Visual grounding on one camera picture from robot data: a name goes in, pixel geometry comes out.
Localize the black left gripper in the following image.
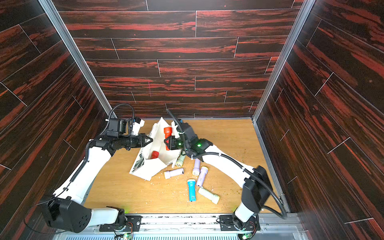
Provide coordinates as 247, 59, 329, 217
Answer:
119, 133, 154, 149

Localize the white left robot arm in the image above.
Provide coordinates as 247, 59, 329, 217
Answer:
41, 134, 153, 233

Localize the pale green flashlight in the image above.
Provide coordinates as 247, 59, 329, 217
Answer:
198, 187, 220, 205
175, 151, 186, 168

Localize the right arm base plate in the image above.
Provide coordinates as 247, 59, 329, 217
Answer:
216, 214, 261, 232

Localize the pale green flashlight bottom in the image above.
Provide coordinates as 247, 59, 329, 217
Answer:
198, 187, 220, 205

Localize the white floral tote bag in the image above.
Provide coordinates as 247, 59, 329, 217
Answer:
130, 118, 181, 181

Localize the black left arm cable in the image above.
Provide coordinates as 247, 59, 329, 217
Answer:
23, 103, 136, 235

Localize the black corrugated right cable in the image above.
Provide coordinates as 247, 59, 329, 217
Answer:
166, 108, 288, 219

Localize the red flashlight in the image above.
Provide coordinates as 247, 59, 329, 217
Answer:
151, 151, 159, 159
164, 127, 173, 151

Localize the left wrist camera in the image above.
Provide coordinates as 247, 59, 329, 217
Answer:
106, 117, 145, 138

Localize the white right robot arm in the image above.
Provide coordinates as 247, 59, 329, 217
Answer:
164, 121, 288, 231

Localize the lilac flashlight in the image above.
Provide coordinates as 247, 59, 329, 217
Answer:
196, 166, 209, 187
164, 168, 185, 179
192, 159, 201, 176

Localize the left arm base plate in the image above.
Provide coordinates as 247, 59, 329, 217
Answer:
99, 215, 142, 233

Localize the blue flashlight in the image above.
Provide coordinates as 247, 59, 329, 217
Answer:
187, 179, 197, 202

